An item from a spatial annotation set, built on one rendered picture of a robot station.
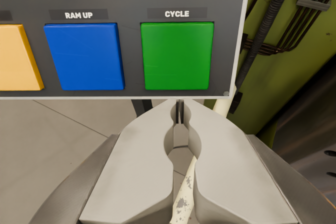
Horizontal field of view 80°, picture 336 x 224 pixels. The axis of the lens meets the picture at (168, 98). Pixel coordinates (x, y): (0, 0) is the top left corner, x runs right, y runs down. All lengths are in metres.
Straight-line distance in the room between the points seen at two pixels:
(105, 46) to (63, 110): 1.30
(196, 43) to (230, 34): 0.04
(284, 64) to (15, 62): 0.56
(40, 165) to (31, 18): 1.22
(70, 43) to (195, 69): 0.14
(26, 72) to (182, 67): 0.18
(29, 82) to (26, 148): 1.24
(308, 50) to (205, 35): 0.39
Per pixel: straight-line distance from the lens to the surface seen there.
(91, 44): 0.23
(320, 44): 0.57
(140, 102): 0.53
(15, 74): 0.29
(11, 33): 0.27
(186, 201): 0.54
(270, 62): 0.61
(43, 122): 1.54
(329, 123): 0.54
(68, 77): 0.26
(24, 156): 1.50
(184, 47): 0.22
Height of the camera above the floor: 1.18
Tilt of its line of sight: 59 degrees down
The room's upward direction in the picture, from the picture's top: 3 degrees counter-clockwise
